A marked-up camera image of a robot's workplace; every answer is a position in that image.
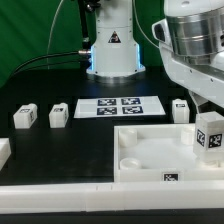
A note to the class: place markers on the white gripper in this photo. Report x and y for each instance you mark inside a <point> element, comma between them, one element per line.
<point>191,44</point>

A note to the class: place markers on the white square tabletop part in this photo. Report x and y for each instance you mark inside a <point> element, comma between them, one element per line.
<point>156,153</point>

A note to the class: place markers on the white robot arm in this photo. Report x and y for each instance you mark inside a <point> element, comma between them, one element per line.
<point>115,55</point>

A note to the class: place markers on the paper sheet with markers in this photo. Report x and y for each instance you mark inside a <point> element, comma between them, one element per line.
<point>119,107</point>

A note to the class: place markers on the white front rail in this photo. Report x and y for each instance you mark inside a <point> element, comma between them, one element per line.
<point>93,197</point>

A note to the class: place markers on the white left rail block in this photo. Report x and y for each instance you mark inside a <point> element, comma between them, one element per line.
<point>5,151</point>

